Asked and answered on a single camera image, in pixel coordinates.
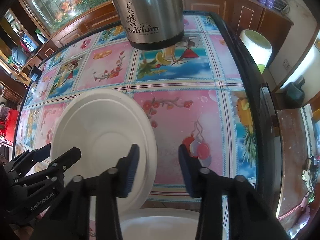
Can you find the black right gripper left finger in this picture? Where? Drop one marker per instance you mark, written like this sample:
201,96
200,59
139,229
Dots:
68,216

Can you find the white paper plate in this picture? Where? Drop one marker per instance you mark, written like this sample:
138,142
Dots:
104,124

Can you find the red gift bag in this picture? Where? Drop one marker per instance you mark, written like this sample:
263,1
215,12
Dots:
8,124

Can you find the white plate near edge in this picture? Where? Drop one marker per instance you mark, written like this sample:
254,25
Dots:
159,223

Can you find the black electric motor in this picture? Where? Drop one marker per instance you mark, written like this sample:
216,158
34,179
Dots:
35,74

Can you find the colourful patterned tablecloth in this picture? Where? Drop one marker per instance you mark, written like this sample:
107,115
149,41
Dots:
192,94

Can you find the wooden cabinet counter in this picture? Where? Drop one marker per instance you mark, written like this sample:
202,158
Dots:
238,14

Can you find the stainless steel thermos kettle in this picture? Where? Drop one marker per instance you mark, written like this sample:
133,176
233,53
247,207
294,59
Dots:
151,24

